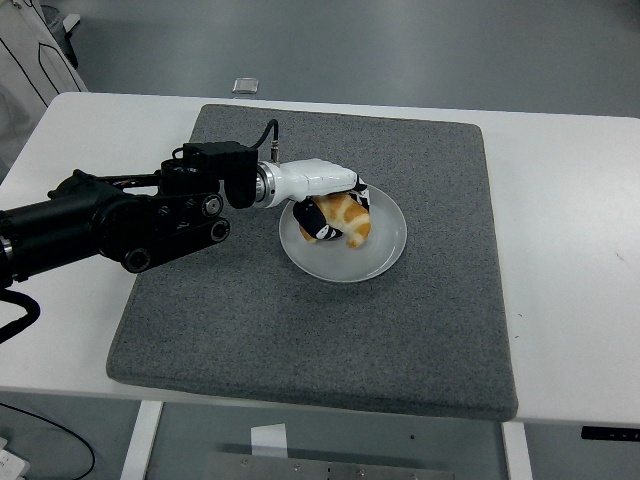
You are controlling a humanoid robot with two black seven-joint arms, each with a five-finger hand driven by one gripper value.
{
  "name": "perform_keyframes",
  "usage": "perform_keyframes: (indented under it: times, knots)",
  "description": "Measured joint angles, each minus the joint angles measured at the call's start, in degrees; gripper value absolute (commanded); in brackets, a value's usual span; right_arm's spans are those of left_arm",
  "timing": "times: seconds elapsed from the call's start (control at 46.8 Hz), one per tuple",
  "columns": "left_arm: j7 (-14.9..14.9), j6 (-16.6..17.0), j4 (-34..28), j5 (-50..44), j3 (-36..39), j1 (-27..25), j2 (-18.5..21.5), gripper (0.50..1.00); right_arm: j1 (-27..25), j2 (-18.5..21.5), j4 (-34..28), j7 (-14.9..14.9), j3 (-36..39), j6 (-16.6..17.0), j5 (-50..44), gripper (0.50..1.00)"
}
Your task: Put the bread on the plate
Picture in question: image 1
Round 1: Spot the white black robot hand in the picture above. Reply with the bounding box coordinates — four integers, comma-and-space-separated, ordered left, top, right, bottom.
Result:
272, 158, 372, 244

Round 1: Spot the golden croissant bread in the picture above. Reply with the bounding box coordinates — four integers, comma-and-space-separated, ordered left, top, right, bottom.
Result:
298, 193, 374, 250

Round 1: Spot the round white plate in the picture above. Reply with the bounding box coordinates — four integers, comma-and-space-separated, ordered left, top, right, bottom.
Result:
278, 178, 409, 285

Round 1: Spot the grey felt mat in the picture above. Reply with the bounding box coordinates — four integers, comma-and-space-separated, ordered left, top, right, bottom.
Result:
105, 103, 519, 423

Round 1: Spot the white fabric with black seams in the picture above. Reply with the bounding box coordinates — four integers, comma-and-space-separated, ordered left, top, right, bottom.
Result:
0, 0, 91, 171

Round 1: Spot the white table leg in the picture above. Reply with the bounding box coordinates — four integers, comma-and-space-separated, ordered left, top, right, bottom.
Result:
501, 422, 534, 480
118, 399, 165, 480

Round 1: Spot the black table control panel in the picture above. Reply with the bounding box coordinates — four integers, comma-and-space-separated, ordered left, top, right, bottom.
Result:
580, 425, 640, 442

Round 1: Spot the white power strip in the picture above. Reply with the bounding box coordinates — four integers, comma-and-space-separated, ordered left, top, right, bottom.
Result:
0, 437, 30, 479

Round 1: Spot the thin black floor cable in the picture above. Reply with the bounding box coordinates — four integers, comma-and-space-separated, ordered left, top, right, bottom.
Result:
0, 402, 96, 480

